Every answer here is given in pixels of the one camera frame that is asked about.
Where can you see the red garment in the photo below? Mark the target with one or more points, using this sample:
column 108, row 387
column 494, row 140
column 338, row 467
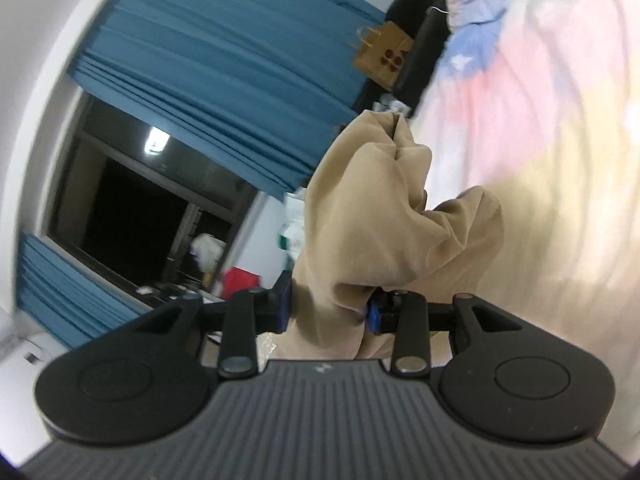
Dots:
column 242, row 282

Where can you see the tan printed t-shirt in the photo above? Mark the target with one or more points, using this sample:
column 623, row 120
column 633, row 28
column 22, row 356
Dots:
column 360, row 210

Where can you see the dark framed window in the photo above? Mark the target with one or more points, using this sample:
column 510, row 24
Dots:
column 125, row 210

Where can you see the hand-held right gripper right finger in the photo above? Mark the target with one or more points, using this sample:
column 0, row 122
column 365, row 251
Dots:
column 374, row 317

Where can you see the pastel floral bed blanket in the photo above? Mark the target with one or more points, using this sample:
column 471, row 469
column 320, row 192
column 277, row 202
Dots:
column 550, row 135

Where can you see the brown paper bag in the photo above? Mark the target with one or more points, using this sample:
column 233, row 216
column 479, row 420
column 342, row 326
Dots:
column 382, row 57

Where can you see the white hanging clothes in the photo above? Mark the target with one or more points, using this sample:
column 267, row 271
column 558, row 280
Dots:
column 207, row 252

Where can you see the patterned white cloth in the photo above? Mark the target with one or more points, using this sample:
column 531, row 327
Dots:
column 395, row 107

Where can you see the grey wall switch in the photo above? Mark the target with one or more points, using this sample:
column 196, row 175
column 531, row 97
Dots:
column 31, row 357

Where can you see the blue curtain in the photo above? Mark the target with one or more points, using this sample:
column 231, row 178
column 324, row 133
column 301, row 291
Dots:
column 60, row 290
column 225, row 60

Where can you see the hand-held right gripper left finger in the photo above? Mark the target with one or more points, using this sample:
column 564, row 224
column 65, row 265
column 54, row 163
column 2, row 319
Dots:
column 284, row 305

